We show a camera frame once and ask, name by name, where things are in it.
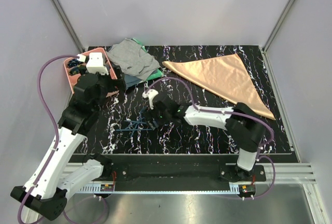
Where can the pink compartment tray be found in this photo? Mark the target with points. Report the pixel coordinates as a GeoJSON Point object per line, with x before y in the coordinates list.
{"type": "Point", "coordinates": [73, 80]}

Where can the right aluminium frame post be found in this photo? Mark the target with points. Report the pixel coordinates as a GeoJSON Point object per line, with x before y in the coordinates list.
{"type": "Point", "coordinates": [286, 10]}

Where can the blue grey folded cloth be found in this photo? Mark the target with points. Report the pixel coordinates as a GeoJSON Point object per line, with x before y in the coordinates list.
{"type": "Point", "coordinates": [131, 80]}

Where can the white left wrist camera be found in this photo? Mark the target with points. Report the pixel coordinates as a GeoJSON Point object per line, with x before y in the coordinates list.
{"type": "Point", "coordinates": [94, 63]}

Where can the aluminium frame rail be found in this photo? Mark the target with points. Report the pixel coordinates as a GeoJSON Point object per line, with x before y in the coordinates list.
{"type": "Point", "coordinates": [285, 173]}

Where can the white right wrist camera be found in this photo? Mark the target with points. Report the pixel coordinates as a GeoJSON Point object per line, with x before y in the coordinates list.
{"type": "Point", "coordinates": [150, 95]}

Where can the white slotted cable duct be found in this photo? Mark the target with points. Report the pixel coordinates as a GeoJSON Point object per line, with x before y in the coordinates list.
{"type": "Point", "coordinates": [122, 188]}

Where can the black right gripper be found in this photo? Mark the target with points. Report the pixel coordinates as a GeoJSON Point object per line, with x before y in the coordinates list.
{"type": "Point", "coordinates": [152, 114]}

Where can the left aluminium frame post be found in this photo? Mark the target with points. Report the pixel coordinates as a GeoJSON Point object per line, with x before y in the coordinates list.
{"type": "Point", "coordinates": [67, 24]}

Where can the aluminium frame post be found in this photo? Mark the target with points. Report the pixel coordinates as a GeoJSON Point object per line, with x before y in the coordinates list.
{"type": "Point", "coordinates": [286, 10]}
{"type": "Point", "coordinates": [67, 24]}

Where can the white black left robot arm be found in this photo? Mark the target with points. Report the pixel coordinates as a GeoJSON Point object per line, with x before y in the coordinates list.
{"type": "Point", "coordinates": [47, 192]}

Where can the blue plastic spoon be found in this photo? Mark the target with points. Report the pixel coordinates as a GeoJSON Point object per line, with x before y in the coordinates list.
{"type": "Point", "coordinates": [135, 123]}

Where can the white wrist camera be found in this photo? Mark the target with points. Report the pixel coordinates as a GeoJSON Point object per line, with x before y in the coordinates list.
{"type": "Point", "coordinates": [150, 95]}
{"type": "Point", "coordinates": [94, 63]}

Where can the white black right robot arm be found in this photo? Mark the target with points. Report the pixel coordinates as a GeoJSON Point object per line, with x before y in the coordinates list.
{"type": "Point", "coordinates": [233, 128]}

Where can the peach satin napkin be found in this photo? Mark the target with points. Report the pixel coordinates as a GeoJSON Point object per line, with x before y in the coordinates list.
{"type": "Point", "coordinates": [224, 76]}

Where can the black marbled table mat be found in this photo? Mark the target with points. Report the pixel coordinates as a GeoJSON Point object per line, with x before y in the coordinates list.
{"type": "Point", "coordinates": [182, 139]}

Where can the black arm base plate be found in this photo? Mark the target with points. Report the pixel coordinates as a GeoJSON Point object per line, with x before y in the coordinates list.
{"type": "Point", "coordinates": [182, 170]}

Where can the dark patterned socks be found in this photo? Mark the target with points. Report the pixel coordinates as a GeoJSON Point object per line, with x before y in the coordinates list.
{"type": "Point", "coordinates": [74, 65]}

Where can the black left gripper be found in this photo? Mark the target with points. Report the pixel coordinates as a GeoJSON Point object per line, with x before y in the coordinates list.
{"type": "Point", "coordinates": [116, 84]}

